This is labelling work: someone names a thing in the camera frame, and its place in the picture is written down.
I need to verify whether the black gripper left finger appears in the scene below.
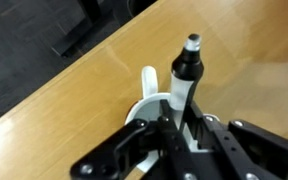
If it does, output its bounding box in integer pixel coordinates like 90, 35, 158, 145
70, 119, 163, 180

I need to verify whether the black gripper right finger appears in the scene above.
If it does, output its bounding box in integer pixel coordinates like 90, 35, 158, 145
184, 103, 288, 180

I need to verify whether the black and white marker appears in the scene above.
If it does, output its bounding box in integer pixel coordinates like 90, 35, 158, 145
169, 34, 204, 111

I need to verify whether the red and white mug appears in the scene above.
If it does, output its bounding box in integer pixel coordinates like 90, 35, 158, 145
125, 66, 210, 173

